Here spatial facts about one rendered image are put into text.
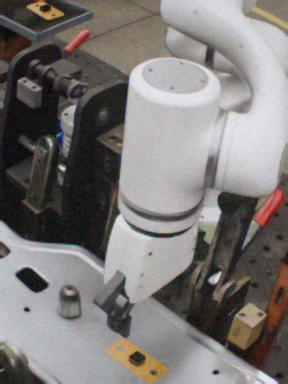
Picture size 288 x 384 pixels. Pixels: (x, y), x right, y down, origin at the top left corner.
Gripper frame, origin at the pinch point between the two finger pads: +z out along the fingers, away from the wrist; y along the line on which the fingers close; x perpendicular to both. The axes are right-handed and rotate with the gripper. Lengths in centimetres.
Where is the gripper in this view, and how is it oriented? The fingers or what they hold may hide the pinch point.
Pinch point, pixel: (145, 307)
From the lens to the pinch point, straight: 94.2
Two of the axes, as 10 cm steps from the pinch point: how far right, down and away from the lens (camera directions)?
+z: -0.9, 7.5, 6.5
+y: -6.8, 4.3, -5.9
